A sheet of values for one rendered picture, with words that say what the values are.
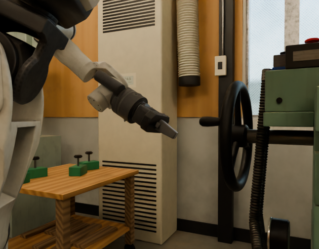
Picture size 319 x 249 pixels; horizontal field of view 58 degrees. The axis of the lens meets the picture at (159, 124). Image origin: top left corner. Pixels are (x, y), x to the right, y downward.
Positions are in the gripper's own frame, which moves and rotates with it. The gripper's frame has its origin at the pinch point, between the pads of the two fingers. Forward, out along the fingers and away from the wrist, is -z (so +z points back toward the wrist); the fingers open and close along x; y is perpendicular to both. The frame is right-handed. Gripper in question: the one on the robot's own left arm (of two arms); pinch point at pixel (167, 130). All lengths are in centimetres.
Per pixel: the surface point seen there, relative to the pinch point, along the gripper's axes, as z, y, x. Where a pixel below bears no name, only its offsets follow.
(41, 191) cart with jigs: 47, -59, -23
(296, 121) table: -27.0, 17.9, 9.7
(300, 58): -20.9, 29.5, 8.8
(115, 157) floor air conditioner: 64, -57, -102
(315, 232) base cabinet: -39.3, 2.8, 17.0
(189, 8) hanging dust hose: 71, 58, -106
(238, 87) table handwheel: -11.6, 18.9, 2.7
